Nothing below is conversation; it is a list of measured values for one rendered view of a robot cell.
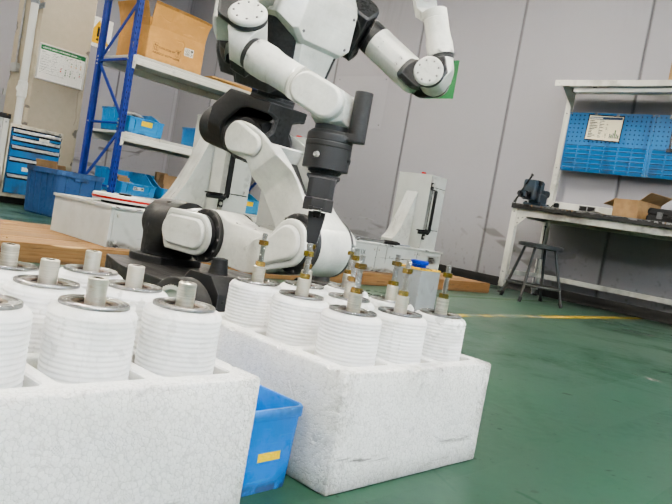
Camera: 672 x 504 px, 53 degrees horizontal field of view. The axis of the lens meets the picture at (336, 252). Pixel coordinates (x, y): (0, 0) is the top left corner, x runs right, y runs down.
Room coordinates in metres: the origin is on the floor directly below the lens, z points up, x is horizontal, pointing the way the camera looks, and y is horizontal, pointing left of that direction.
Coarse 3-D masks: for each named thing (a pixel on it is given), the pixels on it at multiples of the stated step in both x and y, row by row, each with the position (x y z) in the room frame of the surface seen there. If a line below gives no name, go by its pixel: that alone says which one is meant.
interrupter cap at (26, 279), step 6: (18, 276) 0.81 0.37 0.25; (24, 276) 0.82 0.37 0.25; (30, 276) 0.83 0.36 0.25; (36, 276) 0.84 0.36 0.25; (18, 282) 0.78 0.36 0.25; (24, 282) 0.78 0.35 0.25; (30, 282) 0.78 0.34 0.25; (36, 282) 0.81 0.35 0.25; (60, 282) 0.83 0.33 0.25; (66, 282) 0.83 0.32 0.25; (72, 282) 0.84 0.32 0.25; (48, 288) 0.78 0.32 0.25; (54, 288) 0.79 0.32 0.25; (60, 288) 0.79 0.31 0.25; (66, 288) 0.80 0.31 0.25; (72, 288) 0.80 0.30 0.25; (78, 288) 0.82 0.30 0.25
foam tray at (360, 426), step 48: (240, 336) 1.10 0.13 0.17; (288, 384) 1.01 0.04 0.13; (336, 384) 0.95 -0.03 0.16; (384, 384) 1.00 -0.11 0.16; (432, 384) 1.09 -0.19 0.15; (480, 384) 1.20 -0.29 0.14; (336, 432) 0.94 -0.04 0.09; (384, 432) 1.02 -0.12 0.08; (432, 432) 1.11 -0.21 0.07; (336, 480) 0.95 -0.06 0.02; (384, 480) 1.03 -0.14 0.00
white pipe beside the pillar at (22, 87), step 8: (32, 0) 6.53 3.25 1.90; (32, 8) 6.54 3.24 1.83; (40, 8) 6.68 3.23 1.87; (32, 16) 6.54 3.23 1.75; (32, 24) 6.54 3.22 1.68; (32, 32) 6.55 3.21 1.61; (32, 40) 6.56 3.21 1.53; (24, 48) 6.55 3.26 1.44; (24, 56) 6.54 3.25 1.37; (24, 64) 6.54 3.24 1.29; (24, 72) 6.54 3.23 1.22; (24, 80) 6.54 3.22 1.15; (16, 88) 6.51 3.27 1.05; (24, 88) 6.54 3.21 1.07; (24, 96) 6.55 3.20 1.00; (16, 104) 6.54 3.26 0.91; (16, 112) 6.54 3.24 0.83; (16, 120) 6.54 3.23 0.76
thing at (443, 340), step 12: (420, 312) 1.20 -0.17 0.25; (432, 324) 1.17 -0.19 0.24; (444, 324) 1.17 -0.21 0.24; (456, 324) 1.17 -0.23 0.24; (432, 336) 1.17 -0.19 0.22; (444, 336) 1.17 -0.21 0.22; (456, 336) 1.18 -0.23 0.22; (432, 348) 1.17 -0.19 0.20; (444, 348) 1.17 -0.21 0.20; (456, 348) 1.18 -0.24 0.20; (444, 360) 1.17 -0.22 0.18; (456, 360) 1.19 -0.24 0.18
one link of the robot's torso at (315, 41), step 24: (264, 0) 1.61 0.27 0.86; (288, 0) 1.60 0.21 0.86; (312, 0) 1.62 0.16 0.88; (336, 0) 1.68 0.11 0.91; (288, 24) 1.61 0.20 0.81; (312, 24) 1.64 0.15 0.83; (336, 24) 1.70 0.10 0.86; (288, 48) 1.65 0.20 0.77; (312, 48) 1.68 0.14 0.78; (336, 48) 1.73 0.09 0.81
